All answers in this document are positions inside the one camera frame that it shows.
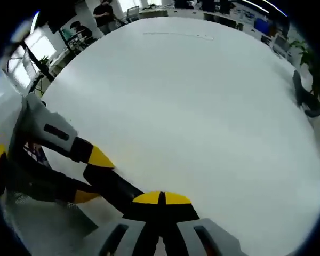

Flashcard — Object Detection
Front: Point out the black curved object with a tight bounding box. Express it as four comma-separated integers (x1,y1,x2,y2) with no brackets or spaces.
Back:
292,70,320,118

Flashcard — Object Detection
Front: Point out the small green plant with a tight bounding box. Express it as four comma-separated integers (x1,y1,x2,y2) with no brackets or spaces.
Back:
39,55,53,67

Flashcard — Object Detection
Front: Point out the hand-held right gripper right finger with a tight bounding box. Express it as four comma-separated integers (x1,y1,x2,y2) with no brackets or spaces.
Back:
161,191,247,256

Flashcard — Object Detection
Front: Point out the black tripod stand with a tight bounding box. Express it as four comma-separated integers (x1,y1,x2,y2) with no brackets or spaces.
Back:
10,39,56,84

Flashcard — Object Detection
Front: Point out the white office chair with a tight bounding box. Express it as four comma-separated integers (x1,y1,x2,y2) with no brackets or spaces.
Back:
126,5,141,22

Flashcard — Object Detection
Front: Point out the green potted plant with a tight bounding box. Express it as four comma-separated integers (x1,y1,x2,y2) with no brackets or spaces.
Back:
290,39,320,103

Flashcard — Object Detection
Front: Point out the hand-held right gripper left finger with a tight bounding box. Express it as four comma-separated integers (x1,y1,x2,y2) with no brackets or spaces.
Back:
98,190,164,256

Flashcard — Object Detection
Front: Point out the blue barrel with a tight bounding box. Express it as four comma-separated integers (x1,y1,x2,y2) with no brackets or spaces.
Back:
254,18,270,34

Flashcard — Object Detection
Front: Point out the white plant pot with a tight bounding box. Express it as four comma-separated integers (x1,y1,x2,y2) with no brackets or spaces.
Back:
299,63,314,93

